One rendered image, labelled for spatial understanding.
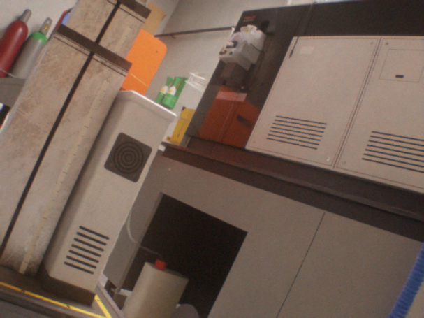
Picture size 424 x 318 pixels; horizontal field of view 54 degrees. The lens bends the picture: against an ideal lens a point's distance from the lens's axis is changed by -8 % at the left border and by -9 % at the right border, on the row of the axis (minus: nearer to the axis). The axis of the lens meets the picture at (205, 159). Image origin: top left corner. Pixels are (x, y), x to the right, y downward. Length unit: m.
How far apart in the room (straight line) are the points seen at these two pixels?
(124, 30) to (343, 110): 0.73
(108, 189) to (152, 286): 0.93
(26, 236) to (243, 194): 0.73
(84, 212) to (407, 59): 0.99
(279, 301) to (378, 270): 0.29
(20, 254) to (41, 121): 0.27
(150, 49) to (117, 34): 1.03
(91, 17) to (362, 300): 0.86
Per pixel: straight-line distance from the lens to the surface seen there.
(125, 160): 0.86
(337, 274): 1.12
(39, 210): 0.90
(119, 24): 0.94
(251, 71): 1.79
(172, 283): 1.79
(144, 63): 1.95
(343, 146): 1.33
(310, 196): 1.26
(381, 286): 1.05
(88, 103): 0.90
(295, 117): 1.49
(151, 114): 0.87
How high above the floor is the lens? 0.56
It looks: 6 degrees up
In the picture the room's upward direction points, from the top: 25 degrees clockwise
